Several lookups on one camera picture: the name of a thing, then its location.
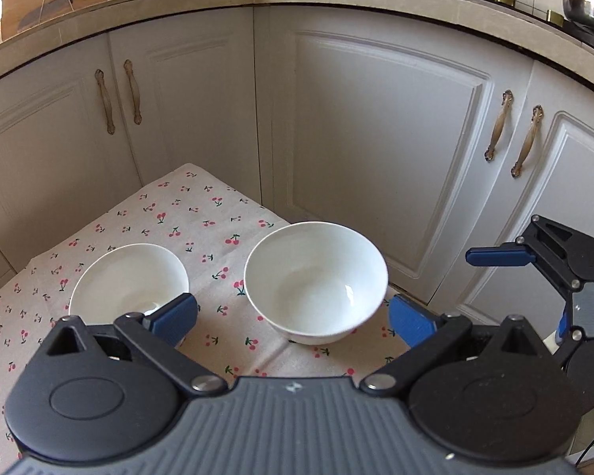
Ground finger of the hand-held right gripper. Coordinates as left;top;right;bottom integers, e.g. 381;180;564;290
554;289;587;364
465;214;583;292

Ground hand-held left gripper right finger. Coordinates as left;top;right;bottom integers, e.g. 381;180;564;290
359;294;545;399

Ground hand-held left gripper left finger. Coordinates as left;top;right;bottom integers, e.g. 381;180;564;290
42;293;228;399

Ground large white floral bowl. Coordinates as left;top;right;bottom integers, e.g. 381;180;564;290
68;243;190;330

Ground cherry-print tablecloth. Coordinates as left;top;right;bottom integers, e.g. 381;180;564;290
0;162;411;475

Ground large white cabinet door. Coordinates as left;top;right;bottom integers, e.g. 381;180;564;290
270;10;534;302

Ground black gas stove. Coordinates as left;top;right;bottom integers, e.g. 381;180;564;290
396;0;594;55

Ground bronze cabinet handle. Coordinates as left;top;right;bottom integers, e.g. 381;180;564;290
94;69;116;135
484;90;514;162
511;105;544;178
124;59;143;125

